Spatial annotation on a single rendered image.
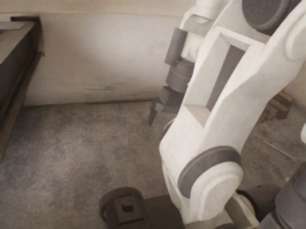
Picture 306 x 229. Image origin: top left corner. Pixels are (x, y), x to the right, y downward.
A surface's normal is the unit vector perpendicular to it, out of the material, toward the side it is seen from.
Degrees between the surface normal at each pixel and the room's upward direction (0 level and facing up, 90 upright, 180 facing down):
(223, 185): 90
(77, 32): 90
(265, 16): 90
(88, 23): 90
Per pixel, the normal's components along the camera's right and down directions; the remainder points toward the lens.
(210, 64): 0.32, 0.52
